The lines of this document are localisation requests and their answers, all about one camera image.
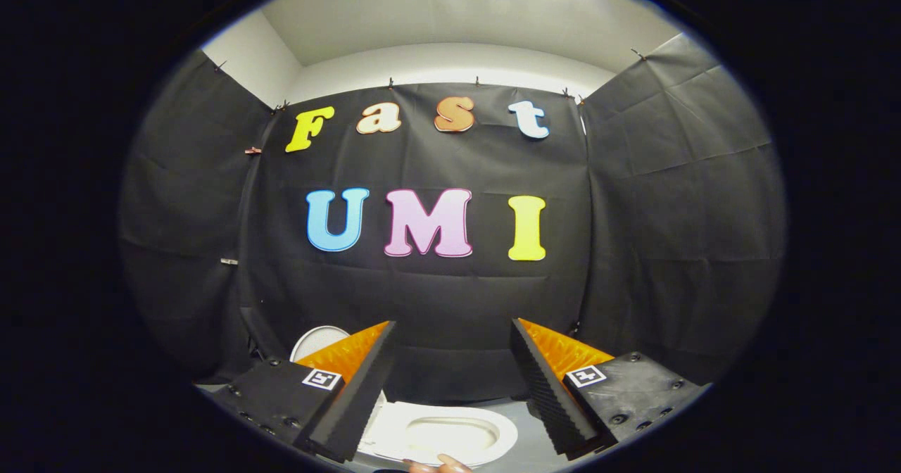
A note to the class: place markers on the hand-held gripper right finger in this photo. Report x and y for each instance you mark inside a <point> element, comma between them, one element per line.
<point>545,388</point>

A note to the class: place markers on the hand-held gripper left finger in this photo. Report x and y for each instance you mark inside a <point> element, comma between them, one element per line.
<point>366,388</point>

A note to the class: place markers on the black backdrop cloth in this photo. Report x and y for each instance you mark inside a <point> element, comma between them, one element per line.
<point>450,290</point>

